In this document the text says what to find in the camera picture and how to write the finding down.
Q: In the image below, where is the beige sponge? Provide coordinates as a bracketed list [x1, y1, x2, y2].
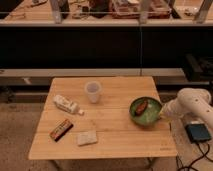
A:
[77, 130, 98, 146]

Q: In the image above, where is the white plastic bottle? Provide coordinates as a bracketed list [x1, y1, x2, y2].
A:
[53, 95, 84, 115]

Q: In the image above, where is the clear plastic cup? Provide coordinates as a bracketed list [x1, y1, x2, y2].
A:
[84, 81, 101, 103]

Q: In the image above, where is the long wooden shelf bench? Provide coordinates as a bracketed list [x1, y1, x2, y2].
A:
[0, 0, 213, 85]

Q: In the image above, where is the brown food piece in bowl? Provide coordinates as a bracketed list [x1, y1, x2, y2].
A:
[135, 101, 148, 116]

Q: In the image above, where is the wooden folding table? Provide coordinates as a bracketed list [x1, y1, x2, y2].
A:
[28, 77, 177, 160]

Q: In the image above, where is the green ceramic bowl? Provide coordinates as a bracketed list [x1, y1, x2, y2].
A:
[129, 97, 162, 126]

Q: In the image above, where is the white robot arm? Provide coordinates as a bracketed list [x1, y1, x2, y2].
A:
[159, 88, 213, 130]

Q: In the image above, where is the dark chocolate bar pack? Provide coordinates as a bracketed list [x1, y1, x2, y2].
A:
[50, 119, 73, 142]

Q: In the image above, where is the black cable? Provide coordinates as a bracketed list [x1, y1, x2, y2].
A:
[175, 141, 213, 171]

